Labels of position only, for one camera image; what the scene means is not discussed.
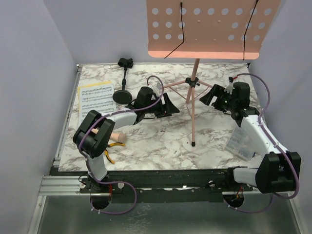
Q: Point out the clear plastic compartment box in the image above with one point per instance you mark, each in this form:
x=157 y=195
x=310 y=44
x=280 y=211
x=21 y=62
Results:
x=240 y=144

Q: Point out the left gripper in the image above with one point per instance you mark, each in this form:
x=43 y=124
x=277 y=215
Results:
x=167 y=108

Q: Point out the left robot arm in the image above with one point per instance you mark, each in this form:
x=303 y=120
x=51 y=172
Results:
x=93 y=134

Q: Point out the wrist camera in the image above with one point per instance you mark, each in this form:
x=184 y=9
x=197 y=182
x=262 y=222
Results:
x=157 y=89
x=229 y=88

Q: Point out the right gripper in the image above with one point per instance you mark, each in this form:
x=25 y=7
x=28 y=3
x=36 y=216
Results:
x=217 y=96

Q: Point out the black microphone desk stand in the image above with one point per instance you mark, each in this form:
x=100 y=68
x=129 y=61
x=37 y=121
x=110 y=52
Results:
x=123 y=96

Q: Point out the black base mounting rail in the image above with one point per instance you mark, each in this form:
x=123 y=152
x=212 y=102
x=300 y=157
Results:
x=165 y=186

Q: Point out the yellow handled pliers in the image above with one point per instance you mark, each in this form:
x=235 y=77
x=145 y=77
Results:
x=109 y=150

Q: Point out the pink perforated music stand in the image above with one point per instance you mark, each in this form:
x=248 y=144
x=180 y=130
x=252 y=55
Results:
x=208 y=29

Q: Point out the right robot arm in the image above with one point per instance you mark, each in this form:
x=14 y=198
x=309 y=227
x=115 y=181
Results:
x=279 y=168

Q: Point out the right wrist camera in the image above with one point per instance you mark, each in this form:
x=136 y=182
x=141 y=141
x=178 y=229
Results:
x=229 y=88

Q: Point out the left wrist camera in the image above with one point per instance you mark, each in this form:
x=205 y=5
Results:
x=157 y=89

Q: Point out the sheet music paper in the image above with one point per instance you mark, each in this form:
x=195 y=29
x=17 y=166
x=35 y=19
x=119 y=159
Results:
x=97 y=97

